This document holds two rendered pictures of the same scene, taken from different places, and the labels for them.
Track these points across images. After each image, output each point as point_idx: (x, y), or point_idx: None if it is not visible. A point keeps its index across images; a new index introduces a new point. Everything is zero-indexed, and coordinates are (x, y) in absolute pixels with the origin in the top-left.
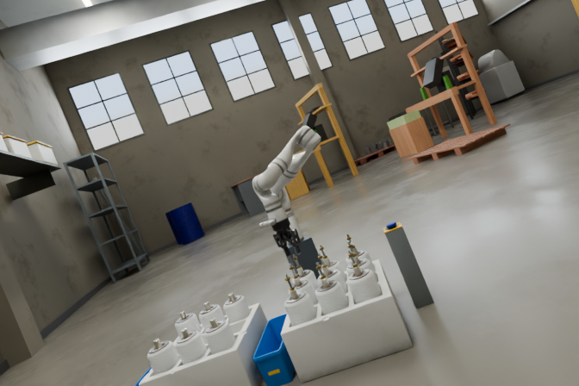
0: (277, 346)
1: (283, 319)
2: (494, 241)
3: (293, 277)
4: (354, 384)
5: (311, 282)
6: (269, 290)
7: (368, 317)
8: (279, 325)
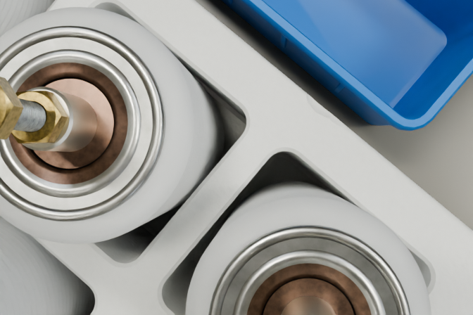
0: (419, 2)
1: (445, 79)
2: None
3: (39, 93)
4: None
5: (20, 229)
6: None
7: None
8: (464, 50)
